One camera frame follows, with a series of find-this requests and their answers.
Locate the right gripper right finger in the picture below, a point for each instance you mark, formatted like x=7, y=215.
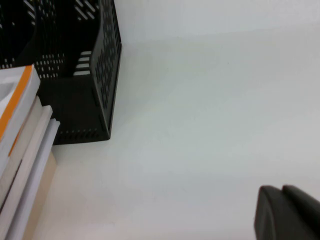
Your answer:
x=307, y=210

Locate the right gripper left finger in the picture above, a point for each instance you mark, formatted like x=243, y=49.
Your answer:
x=272, y=217

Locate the white orange-edged ROS2 book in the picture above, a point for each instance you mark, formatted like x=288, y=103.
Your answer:
x=22, y=105

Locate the black perforated plastic book stand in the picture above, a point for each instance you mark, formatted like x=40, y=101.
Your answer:
x=75, y=107

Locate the dark book with orange blob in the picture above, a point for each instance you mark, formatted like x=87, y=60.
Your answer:
x=27, y=150

